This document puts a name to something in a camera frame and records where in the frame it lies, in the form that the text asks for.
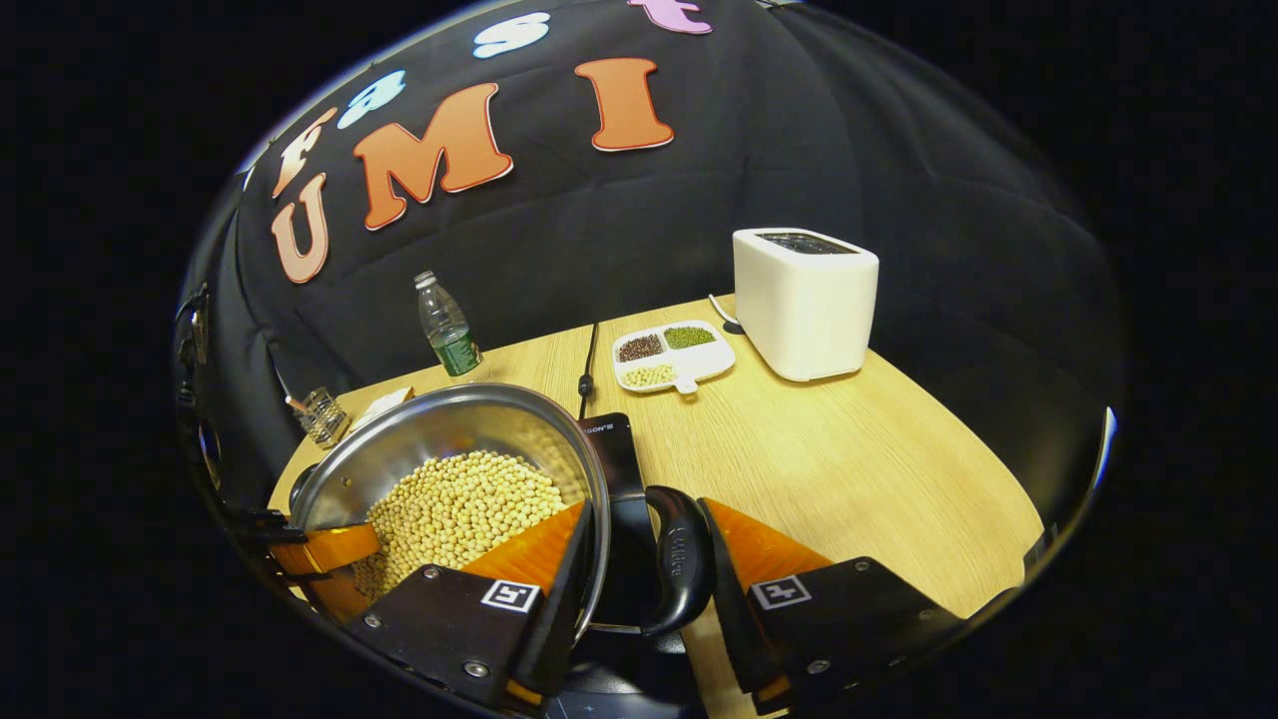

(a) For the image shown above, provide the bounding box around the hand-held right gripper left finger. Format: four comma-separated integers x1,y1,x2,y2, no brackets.
344,499,595,715

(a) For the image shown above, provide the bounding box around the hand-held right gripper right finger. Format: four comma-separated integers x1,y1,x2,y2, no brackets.
696,496,967,715

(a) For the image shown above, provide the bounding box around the black induction cooktop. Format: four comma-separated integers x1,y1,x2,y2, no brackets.
544,412,700,719

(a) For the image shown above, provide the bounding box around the steel pot with black handles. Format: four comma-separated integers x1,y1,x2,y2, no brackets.
285,382,716,640

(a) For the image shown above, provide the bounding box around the heap of yellow soybeans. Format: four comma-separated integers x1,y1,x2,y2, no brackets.
349,449,585,605

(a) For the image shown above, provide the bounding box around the sandwich with lettuce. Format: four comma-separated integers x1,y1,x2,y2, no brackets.
349,385,415,432

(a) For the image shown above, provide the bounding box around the white divided dish of beans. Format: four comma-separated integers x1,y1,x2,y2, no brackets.
611,320,737,395

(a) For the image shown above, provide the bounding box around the clear plastic water bottle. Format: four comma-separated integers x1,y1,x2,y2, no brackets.
414,271,484,378

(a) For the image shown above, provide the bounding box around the white toaster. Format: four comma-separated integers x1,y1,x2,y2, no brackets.
732,228,881,383

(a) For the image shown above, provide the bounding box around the black backdrop cloth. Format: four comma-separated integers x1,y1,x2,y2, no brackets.
175,0,1124,520

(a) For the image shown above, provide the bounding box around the wire mesh holder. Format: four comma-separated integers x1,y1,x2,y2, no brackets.
297,386,350,447

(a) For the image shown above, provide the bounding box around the black power cable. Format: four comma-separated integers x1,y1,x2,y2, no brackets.
577,322,600,420

